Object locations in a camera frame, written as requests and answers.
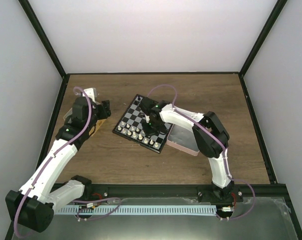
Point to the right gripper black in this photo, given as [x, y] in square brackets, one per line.
[149, 133]

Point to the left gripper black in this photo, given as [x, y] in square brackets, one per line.
[105, 108]

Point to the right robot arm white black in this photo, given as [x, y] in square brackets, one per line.
[211, 137]

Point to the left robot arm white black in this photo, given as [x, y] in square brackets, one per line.
[35, 203]

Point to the black white chess board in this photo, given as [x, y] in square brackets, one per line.
[135, 118]

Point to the yellow metal tin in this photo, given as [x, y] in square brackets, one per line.
[97, 119]

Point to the pink metal tin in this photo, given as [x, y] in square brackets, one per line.
[182, 140]

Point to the metal front plate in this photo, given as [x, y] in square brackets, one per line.
[264, 218]

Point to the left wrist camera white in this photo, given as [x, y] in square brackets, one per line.
[91, 93]

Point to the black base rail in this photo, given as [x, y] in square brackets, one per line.
[203, 192]

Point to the light blue slotted cable duct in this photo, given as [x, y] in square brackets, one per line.
[142, 210]

